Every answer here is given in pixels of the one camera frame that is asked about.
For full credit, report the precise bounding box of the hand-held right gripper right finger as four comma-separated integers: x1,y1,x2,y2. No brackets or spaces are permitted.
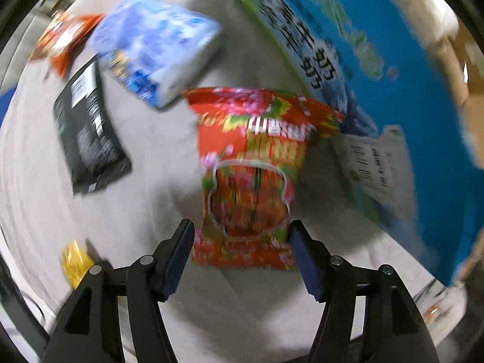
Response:
288,220,441,363

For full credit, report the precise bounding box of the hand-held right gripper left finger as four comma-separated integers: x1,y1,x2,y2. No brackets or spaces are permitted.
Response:
42,218,196,363

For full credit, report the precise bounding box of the red floral snack bag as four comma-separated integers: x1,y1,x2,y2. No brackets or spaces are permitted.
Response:
184,87,345,272

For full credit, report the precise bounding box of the blue printed cardboard box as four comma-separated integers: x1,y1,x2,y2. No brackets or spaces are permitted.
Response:
212,0,484,288

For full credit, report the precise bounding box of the yellow snack packet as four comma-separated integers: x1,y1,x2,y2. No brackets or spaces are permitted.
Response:
61,240,95,290

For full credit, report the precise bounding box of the black snack bag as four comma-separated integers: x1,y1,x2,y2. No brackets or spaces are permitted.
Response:
52,56,133,196

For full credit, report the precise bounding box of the blue white tissue pack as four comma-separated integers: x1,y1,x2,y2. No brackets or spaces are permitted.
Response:
91,0,223,109

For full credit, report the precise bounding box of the orange snack bag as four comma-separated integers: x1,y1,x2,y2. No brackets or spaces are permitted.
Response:
28,12,104,79

